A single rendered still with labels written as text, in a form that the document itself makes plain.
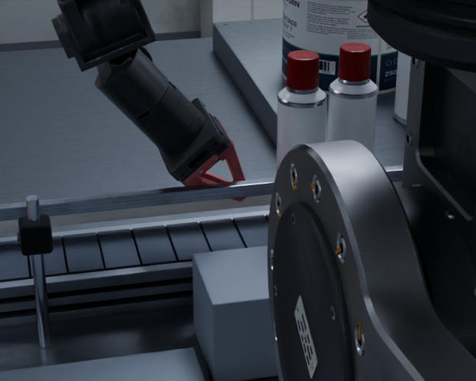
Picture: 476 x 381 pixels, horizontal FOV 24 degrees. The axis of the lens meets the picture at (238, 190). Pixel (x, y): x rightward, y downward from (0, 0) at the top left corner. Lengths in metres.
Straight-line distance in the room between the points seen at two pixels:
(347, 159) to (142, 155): 1.02
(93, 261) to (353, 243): 0.70
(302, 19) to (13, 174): 0.47
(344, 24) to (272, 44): 0.27
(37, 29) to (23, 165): 2.85
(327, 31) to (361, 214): 1.09
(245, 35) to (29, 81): 0.37
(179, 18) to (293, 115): 3.28
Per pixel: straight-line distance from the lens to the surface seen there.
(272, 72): 1.69
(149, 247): 1.19
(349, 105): 1.16
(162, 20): 4.39
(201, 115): 1.13
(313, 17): 1.59
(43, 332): 1.12
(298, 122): 1.14
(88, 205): 1.11
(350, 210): 0.50
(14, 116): 1.69
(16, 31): 4.35
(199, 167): 1.13
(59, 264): 1.17
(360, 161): 0.53
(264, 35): 1.87
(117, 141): 1.58
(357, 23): 1.58
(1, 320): 1.16
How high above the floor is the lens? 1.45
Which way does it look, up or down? 26 degrees down
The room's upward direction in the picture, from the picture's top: straight up
